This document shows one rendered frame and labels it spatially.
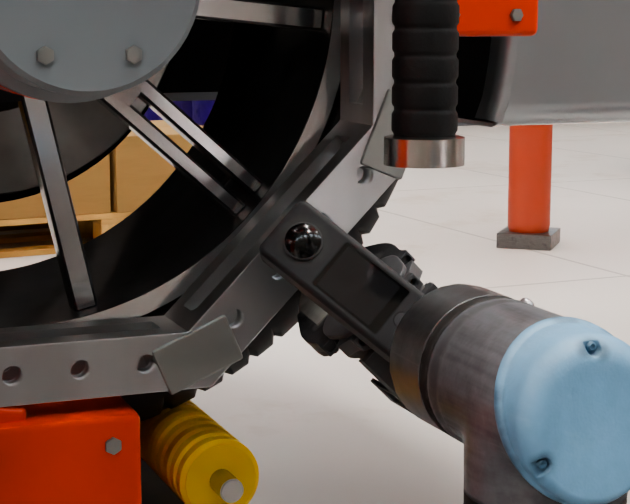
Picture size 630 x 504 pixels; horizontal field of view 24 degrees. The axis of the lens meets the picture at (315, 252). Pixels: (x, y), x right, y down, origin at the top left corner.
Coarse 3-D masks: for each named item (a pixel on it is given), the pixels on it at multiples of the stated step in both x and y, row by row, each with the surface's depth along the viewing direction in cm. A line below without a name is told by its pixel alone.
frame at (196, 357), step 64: (384, 0) 99; (384, 64) 100; (384, 128) 100; (320, 192) 100; (256, 256) 99; (128, 320) 101; (192, 320) 98; (256, 320) 99; (0, 384) 93; (64, 384) 95; (128, 384) 97; (192, 384) 98
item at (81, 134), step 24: (0, 120) 113; (72, 120) 115; (96, 120) 116; (0, 144) 113; (24, 144) 114; (72, 144) 115; (96, 144) 116; (0, 168) 114; (24, 168) 114; (72, 168) 116; (0, 192) 114
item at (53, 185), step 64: (256, 0) 107; (320, 0) 110; (256, 64) 121; (320, 64) 108; (192, 128) 107; (256, 128) 117; (320, 128) 108; (64, 192) 104; (192, 192) 120; (256, 192) 109; (64, 256) 104; (128, 256) 116; (192, 256) 108; (0, 320) 104; (64, 320) 103
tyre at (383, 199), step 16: (336, 112) 109; (384, 192) 111; (368, 224) 111; (288, 304) 109; (272, 320) 109; (288, 320) 109; (256, 336) 109; (272, 336) 110; (256, 352) 109; (240, 368) 109; (128, 400) 106; (144, 400) 106; (160, 400) 107; (176, 400) 107; (144, 416) 107
